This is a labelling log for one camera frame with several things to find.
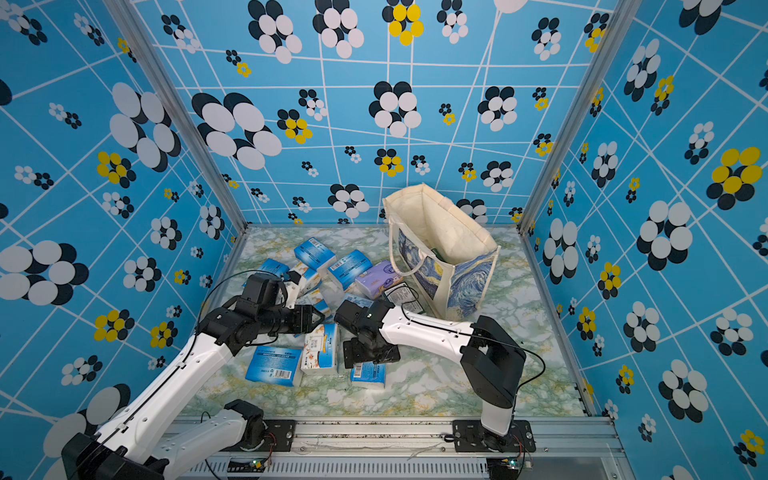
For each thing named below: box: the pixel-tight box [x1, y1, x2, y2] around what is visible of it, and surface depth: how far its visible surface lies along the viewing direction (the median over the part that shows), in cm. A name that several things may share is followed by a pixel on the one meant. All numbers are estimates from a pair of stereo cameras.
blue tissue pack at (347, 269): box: [328, 249, 373, 290], surface depth 101 cm
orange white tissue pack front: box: [300, 323, 340, 376], surface depth 83 cm
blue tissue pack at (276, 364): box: [245, 346, 303, 387], surface depth 80 cm
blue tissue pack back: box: [294, 237, 337, 271], surface depth 106 cm
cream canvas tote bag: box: [383, 183, 501, 319], surface depth 93 cm
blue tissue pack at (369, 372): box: [350, 362, 387, 388], surface depth 79 cm
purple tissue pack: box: [355, 260, 404, 299], surface depth 98 cm
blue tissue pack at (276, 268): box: [258, 258, 290, 281], surface depth 101 cm
